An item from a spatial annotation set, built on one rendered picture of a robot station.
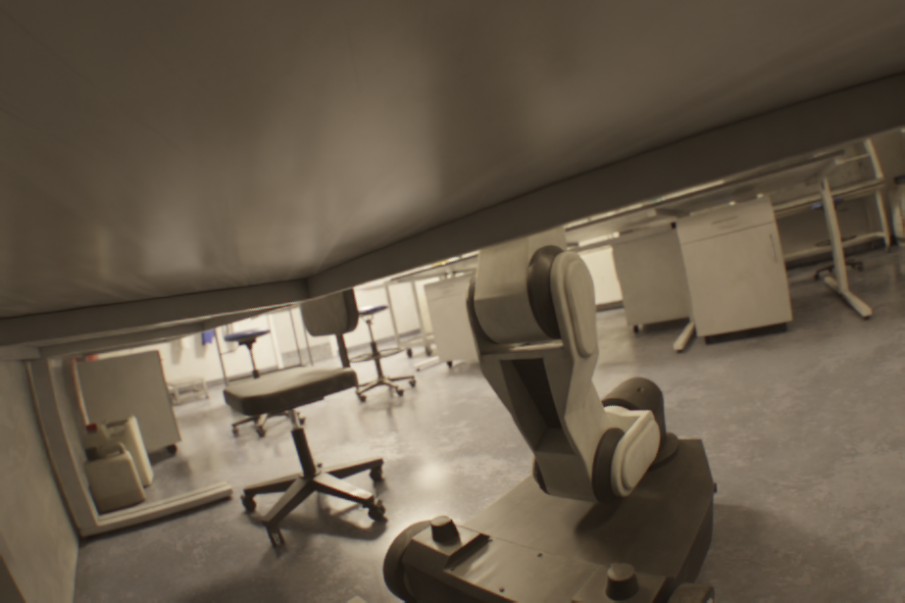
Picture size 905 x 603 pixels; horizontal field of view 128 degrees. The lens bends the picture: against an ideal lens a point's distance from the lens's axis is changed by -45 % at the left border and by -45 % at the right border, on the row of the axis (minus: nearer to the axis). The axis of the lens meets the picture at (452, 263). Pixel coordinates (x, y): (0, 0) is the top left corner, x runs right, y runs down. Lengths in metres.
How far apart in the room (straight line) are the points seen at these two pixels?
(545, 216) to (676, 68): 0.23
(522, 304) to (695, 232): 1.99
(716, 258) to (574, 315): 1.96
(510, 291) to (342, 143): 0.42
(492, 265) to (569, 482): 0.41
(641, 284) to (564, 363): 2.77
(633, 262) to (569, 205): 2.95
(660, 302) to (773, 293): 1.14
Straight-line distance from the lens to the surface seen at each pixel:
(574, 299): 0.57
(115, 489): 2.07
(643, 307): 3.35
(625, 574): 0.59
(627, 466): 0.74
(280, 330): 6.48
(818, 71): 0.30
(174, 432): 2.76
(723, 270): 2.48
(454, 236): 0.46
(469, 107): 0.19
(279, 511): 1.37
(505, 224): 0.42
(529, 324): 0.58
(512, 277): 0.59
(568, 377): 0.59
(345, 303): 1.33
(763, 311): 2.51
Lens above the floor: 0.65
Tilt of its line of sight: 4 degrees up
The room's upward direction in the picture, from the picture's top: 12 degrees counter-clockwise
